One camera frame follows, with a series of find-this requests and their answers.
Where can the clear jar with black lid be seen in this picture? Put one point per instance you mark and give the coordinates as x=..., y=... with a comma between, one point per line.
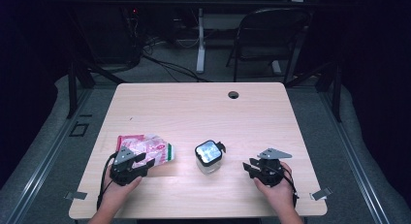
x=208, y=156

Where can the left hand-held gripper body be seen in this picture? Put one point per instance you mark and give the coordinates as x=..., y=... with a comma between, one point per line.
x=124, y=172

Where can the person's left hand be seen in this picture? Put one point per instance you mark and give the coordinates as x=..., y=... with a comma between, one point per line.
x=116, y=195

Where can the metal table bracket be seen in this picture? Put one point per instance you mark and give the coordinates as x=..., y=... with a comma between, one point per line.
x=321, y=193
x=76, y=195

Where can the white desk leg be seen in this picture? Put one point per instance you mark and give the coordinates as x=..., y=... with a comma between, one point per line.
x=201, y=46

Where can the black stand frame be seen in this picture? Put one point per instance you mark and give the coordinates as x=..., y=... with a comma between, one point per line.
x=72, y=88
x=337, y=94

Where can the red and white plastic bag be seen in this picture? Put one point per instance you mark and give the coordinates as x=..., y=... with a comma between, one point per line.
x=155, y=148

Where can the black folding chair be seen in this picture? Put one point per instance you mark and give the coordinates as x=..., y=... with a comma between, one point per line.
x=271, y=33

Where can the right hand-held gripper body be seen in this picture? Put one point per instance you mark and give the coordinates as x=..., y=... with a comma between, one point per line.
x=270, y=172

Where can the metal floor rail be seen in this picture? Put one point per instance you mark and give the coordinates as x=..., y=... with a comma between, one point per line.
x=355, y=159
x=42, y=153

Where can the person's right hand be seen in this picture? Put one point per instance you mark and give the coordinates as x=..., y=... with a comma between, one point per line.
x=281, y=195

